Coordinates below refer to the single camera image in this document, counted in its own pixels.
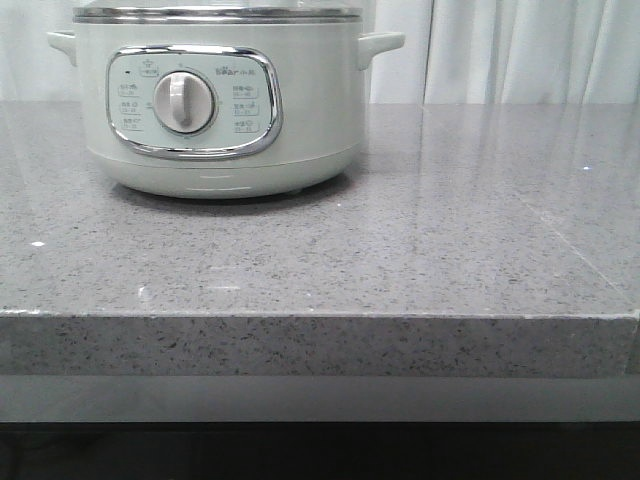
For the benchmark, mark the glass pot lid gold knob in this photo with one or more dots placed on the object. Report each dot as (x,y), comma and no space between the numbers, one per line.
(216,11)

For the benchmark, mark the pale green electric cooking pot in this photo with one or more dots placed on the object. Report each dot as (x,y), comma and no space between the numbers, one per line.
(221,110)

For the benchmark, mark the white pleated curtain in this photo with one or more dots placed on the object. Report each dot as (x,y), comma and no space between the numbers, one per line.
(455,52)

